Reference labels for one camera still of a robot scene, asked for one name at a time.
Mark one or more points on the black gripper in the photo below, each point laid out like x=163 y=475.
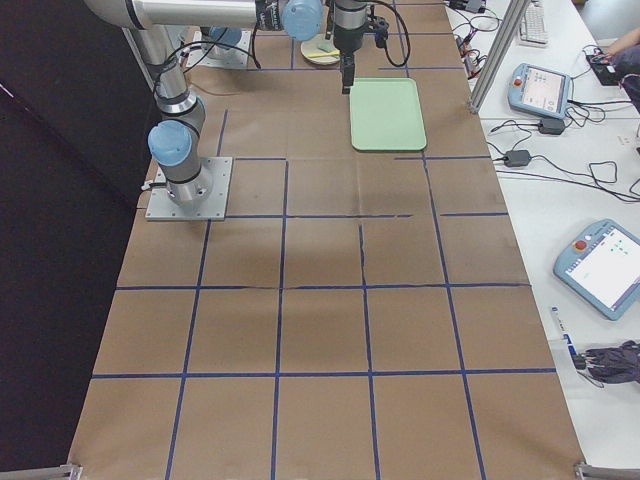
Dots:
x=345 y=42

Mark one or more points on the yellow plastic fork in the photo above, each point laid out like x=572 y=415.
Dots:
x=321 y=54

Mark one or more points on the beige round plate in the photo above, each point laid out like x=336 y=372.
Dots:
x=319 y=51

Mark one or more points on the mint green tray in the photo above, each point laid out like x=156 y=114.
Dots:
x=385 y=115

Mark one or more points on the white keyboard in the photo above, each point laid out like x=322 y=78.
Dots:
x=532 y=31

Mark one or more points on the far blue teach pendant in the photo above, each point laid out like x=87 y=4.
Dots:
x=539 y=91

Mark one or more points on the blue teach pendant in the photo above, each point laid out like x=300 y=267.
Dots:
x=539 y=91
x=601 y=265

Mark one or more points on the black power adapter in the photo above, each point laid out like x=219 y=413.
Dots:
x=551 y=126
x=517 y=158

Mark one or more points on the near blue teach pendant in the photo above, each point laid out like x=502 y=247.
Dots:
x=601 y=265

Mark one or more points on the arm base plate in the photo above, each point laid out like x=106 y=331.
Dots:
x=204 y=198
x=238 y=60

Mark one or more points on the aluminium frame post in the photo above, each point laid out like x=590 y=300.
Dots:
x=514 y=13

